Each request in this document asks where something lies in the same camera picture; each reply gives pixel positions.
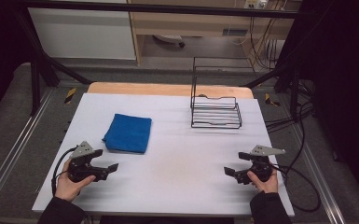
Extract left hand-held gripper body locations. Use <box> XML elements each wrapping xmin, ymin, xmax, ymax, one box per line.
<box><xmin>67</xmin><ymin>140</ymin><xmax>110</xmax><ymax>184</ymax></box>

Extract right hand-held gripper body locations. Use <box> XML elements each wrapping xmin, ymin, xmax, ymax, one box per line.
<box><xmin>244</xmin><ymin>145</ymin><xmax>286</xmax><ymax>184</ymax></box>

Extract person's right hand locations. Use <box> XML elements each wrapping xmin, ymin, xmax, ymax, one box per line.
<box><xmin>246</xmin><ymin>168</ymin><xmax>280</xmax><ymax>195</ymax></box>

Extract person's left hand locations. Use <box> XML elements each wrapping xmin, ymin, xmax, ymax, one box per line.
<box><xmin>54</xmin><ymin>167</ymin><xmax>97</xmax><ymax>203</ymax></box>

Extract folded blue towel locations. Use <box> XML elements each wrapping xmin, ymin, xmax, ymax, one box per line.
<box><xmin>102</xmin><ymin>113</ymin><xmax>153</xmax><ymax>155</ymax></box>

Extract yellow black floor tape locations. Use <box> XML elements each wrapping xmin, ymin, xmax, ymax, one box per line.
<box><xmin>63</xmin><ymin>87</ymin><xmax>77</xmax><ymax>105</ymax></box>
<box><xmin>263</xmin><ymin>92</ymin><xmax>282</xmax><ymax>108</ymax></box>

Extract white table mat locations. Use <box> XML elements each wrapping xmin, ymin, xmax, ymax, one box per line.
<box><xmin>32</xmin><ymin>92</ymin><xmax>296</xmax><ymax>217</ymax></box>

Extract wooden table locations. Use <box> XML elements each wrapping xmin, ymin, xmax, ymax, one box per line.
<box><xmin>86</xmin><ymin>81</ymin><xmax>255</xmax><ymax>100</ymax></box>

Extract white cabinet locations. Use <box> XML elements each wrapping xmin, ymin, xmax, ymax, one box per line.
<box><xmin>27</xmin><ymin>7</ymin><xmax>137</xmax><ymax>61</ymax></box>

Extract office chair base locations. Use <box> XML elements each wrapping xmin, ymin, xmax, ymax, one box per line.
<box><xmin>152</xmin><ymin>34</ymin><xmax>186</xmax><ymax>49</ymax></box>

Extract light wooden desk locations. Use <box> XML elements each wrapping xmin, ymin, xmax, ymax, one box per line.
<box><xmin>126</xmin><ymin>0</ymin><xmax>303</xmax><ymax>67</ymax></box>

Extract white power strip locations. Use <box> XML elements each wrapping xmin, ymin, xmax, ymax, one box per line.
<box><xmin>243</xmin><ymin>0</ymin><xmax>269</xmax><ymax>10</ymax></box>

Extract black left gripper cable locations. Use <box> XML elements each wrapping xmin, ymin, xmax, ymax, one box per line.
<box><xmin>50</xmin><ymin>147</ymin><xmax>76</xmax><ymax>198</ymax></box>

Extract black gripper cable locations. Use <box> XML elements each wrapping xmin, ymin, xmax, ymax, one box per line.
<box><xmin>50</xmin><ymin>147</ymin><xmax>76</xmax><ymax>198</ymax></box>
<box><xmin>269</xmin><ymin>163</ymin><xmax>322</xmax><ymax>214</ymax></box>

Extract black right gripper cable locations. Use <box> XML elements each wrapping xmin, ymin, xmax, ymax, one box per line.
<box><xmin>269</xmin><ymin>163</ymin><xmax>322</xmax><ymax>214</ymax></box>

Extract black floor cables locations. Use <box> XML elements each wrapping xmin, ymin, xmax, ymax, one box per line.
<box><xmin>264</xmin><ymin>77</ymin><xmax>317</xmax><ymax>135</ymax></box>

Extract black wire rack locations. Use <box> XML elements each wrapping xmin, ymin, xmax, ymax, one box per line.
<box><xmin>189</xmin><ymin>56</ymin><xmax>256</xmax><ymax>130</ymax></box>

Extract aluminium floor rail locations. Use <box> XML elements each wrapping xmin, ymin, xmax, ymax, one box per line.
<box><xmin>0</xmin><ymin>88</ymin><xmax>56</xmax><ymax>217</ymax></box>
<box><xmin>286</xmin><ymin>123</ymin><xmax>347</xmax><ymax>224</ymax></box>

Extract bundle of hanging cables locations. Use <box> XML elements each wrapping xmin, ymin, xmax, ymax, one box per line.
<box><xmin>247</xmin><ymin>16</ymin><xmax>286</xmax><ymax>72</ymax></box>

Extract black metal frame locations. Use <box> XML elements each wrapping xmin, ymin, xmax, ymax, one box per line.
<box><xmin>11</xmin><ymin>0</ymin><xmax>303</xmax><ymax>123</ymax></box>

